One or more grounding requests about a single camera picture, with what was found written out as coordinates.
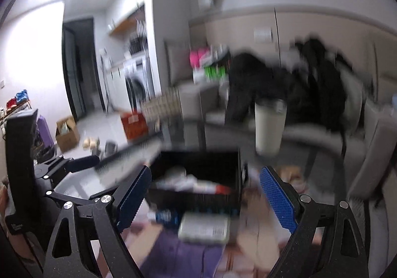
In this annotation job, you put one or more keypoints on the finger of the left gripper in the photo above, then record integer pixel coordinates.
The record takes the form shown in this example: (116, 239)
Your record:
(59, 167)
(74, 197)

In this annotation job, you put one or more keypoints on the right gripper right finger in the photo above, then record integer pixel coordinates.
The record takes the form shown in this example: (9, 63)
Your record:
(325, 239)

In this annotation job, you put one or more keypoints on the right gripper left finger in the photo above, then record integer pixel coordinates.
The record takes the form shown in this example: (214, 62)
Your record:
(70, 252)

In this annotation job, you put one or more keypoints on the red capped white tube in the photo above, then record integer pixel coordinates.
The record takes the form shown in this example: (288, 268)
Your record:
(192, 185)

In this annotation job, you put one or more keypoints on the silver remote control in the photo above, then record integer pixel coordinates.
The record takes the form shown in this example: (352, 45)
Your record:
(118, 167)

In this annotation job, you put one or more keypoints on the purple rolled mat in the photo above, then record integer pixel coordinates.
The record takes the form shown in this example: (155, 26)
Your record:
(44, 132)

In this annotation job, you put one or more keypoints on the cardboard box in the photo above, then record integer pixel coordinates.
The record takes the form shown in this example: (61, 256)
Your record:
(67, 134)

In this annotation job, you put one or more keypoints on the blue tape dispenser near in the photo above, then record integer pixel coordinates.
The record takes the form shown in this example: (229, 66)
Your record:
(167, 218)

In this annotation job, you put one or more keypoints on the red gift bag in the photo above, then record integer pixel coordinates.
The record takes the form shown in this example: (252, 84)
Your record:
(134, 125)

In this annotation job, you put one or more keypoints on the green lidded plastic case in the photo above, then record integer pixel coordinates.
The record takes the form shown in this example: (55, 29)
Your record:
(204, 228)

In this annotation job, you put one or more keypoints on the grey sofa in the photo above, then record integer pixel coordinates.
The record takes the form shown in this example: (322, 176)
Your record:
(357, 162)

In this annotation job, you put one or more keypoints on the woven wicker basket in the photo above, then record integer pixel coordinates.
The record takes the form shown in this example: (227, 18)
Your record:
(162, 107)

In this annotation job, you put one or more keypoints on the white washing machine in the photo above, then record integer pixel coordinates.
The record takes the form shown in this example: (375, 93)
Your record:
(138, 82)

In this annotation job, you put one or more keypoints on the black storage box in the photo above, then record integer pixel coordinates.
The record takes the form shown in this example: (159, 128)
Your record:
(223, 167)

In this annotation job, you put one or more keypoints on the white cylindrical cup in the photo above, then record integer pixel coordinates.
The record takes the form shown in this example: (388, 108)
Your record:
(270, 117)

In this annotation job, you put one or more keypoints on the grey back cushion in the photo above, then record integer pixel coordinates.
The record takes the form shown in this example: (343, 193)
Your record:
(178, 62)

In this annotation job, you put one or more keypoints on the black jacket pile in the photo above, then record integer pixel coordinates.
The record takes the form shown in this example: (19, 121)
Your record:
(313, 92)

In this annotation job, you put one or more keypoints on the pink plush toy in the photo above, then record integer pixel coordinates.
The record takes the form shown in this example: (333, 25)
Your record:
(196, 55)

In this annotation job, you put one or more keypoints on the black door frame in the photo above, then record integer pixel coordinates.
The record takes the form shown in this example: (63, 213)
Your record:
(80, 68)

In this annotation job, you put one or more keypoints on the wall power socket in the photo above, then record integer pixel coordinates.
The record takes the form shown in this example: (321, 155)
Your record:
(263, 35)

